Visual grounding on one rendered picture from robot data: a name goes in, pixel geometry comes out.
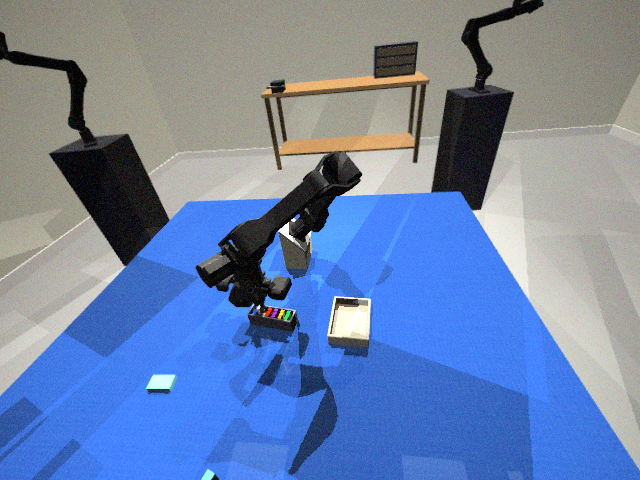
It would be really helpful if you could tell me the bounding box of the small pale green block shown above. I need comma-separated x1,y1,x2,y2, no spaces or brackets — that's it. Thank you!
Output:
201,469,219,480

